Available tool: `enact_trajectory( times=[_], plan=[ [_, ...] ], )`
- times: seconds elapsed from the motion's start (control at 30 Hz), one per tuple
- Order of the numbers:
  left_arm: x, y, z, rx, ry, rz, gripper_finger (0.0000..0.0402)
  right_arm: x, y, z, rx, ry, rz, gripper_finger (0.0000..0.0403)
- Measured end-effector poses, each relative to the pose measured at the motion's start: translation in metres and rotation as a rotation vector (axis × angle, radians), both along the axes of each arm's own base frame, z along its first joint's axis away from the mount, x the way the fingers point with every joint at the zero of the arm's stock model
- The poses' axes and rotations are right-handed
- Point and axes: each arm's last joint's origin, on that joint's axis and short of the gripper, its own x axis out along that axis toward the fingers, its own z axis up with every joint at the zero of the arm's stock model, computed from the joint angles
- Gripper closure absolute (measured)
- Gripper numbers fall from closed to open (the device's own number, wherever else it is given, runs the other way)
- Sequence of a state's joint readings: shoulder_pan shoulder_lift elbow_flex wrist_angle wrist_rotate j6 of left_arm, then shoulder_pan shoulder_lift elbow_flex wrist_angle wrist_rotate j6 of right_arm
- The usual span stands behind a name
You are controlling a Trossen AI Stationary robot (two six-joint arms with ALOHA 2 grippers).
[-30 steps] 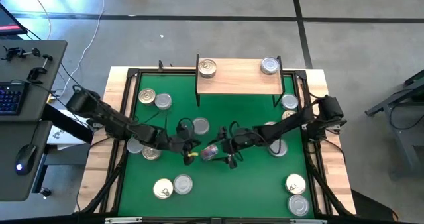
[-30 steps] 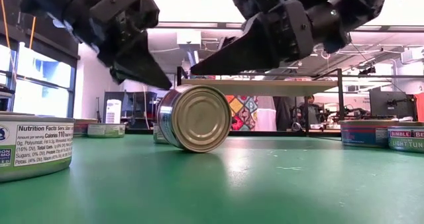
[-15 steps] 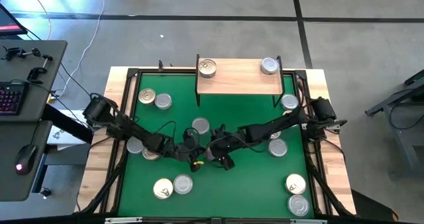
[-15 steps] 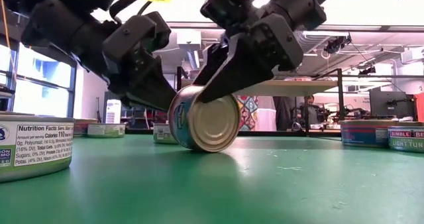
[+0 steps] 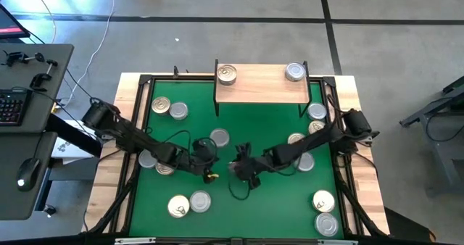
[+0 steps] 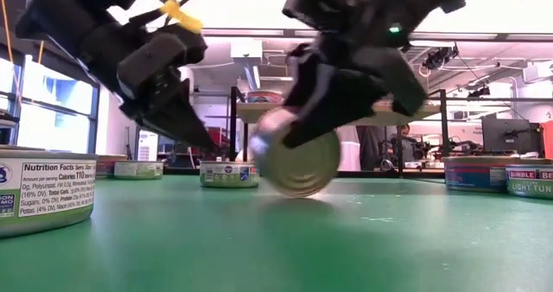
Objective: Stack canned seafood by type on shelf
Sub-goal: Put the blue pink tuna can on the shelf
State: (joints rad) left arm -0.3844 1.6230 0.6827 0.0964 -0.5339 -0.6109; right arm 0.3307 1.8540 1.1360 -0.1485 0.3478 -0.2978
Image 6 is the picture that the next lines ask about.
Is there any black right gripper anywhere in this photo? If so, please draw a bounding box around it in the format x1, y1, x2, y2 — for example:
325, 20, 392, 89
283, 19, 429, 149

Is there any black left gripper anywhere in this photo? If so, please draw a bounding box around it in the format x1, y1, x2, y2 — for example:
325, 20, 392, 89
81, 23, 217, 151

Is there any silver lid tuna can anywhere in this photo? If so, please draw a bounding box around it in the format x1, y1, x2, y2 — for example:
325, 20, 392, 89
505, 163, 553, 201
113, 160, 165, 181
0, 147, 97, 240
199, 160, 261, 189

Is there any red chair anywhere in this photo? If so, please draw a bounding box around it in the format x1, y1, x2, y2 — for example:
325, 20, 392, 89
207, 126, 231, 155

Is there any white air purifier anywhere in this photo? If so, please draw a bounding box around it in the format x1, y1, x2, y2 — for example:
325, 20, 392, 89
137, 130, 160, 162

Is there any thin black tripod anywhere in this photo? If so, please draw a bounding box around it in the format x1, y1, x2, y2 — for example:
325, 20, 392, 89
124, 126, 134, 162

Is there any person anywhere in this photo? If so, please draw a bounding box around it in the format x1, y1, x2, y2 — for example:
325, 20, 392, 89
388, 123, 427, 172

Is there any large window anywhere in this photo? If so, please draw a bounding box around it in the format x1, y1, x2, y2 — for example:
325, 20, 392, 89
0, 54, 100, 155

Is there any green table mat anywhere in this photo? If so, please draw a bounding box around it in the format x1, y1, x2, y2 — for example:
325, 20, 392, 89
0, 173, 553, 292

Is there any black background monitor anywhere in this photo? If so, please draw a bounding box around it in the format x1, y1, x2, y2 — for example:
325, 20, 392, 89
481, 112, 543, 155

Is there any white ceiling unit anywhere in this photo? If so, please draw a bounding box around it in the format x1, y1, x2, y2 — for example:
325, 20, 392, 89
521, 60, 553, 85

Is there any red panel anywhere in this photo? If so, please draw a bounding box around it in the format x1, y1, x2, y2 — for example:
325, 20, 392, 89
540, 119, 553, 160

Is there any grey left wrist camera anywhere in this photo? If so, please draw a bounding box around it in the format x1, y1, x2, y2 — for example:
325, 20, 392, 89
116, 32, 189, 101

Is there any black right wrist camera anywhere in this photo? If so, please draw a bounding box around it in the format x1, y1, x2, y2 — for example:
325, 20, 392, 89
282, 0, 349, 33

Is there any yellow cable tag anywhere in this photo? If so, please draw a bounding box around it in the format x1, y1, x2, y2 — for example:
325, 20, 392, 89
159, 0, 204, 34

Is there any black ceiling camera rig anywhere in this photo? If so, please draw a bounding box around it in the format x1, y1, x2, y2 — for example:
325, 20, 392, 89
421, 45, 460, 72

